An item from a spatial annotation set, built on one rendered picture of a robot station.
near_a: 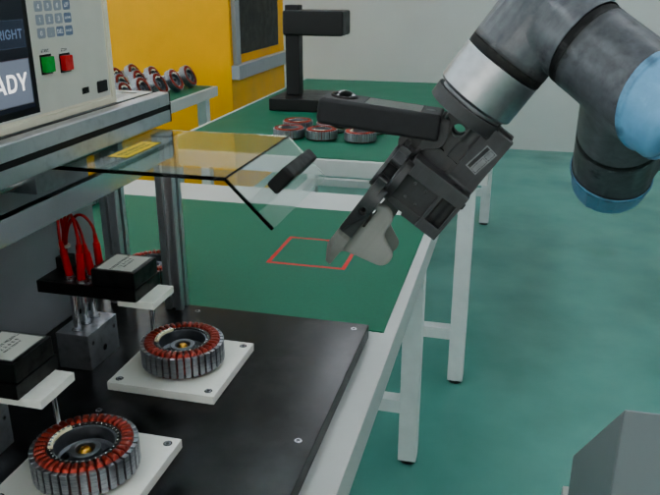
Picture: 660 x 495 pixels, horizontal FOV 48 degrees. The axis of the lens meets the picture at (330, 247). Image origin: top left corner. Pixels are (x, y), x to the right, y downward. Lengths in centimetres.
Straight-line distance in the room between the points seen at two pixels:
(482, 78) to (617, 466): 32
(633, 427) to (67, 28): 77
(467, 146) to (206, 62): 381
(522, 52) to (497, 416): 184
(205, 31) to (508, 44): 383
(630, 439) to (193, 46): 408
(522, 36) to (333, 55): 548
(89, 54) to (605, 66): 67
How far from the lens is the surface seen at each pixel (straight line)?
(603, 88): 61
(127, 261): 102
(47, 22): 96
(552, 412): 245
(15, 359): 80
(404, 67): 600
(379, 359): 110
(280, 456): 86
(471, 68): 65
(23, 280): 114
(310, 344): 109
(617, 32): 62
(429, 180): 67
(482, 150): 68
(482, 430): 232
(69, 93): 99
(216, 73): 442
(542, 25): 64
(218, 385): 98
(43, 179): 99
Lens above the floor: 128
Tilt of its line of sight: 20 degrees down
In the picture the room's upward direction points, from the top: straight up
